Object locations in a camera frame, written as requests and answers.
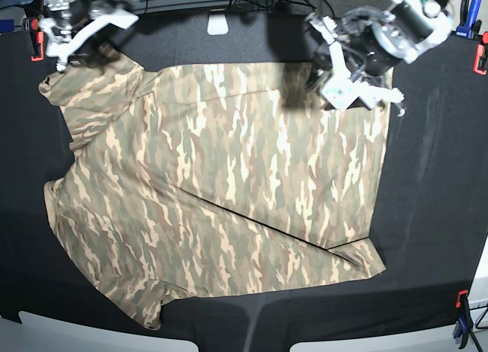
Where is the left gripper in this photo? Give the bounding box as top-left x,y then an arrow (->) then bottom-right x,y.
304,7 -> 405,117

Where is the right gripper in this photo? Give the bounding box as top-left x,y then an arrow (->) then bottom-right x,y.
39,0 -> 139,73

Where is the camouflage t-shirt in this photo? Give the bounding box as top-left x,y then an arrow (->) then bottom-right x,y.
39,55 -> 390,329

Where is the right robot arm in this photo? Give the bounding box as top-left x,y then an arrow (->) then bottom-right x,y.
39,0 -> 139,73

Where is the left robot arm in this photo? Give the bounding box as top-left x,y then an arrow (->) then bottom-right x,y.
304,0 -> 453,117

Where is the orange clamp far left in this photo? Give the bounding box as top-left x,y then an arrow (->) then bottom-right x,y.
21,17 -> 44,62

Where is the orange clamp far right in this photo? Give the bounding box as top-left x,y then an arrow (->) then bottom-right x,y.
473,32 -> 488,75

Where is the blue clamp top right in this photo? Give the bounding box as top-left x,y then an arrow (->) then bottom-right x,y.
455,0 -> 482,39

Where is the black table cloth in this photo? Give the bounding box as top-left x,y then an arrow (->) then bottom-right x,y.
1,32 -> 487,351

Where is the white tab on cloth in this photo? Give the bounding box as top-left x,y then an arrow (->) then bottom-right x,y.
207,10 -> 230,36

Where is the orange blue clamp bottom right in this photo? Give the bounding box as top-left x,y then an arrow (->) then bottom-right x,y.
453,290 -> 483,352

